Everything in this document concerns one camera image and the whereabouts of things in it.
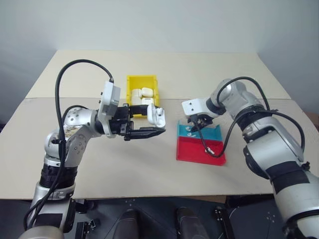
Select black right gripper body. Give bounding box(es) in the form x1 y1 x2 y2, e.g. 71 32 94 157
185 113 215 128

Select yellow plastic bin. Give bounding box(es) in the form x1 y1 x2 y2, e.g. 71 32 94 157
126 74 160 119

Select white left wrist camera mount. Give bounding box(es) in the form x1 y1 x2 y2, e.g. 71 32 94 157
96 80 122 139

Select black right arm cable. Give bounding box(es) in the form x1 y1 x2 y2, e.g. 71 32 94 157
196 76 310 172

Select black metal bracket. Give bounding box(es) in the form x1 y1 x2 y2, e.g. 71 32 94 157
213 206 236 239

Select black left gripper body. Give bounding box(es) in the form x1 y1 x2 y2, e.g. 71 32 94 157
109 105 133 141

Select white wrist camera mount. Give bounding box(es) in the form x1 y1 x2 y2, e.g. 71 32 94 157
181 98 212 117
96 80 122 139

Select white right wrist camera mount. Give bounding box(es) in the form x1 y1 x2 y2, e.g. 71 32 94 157
181 98 212 117

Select blue and red tray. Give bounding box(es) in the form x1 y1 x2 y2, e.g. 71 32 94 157
175 120 227 166

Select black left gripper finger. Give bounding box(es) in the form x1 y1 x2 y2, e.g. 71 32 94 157
129 104 150 119
124 126 167 142

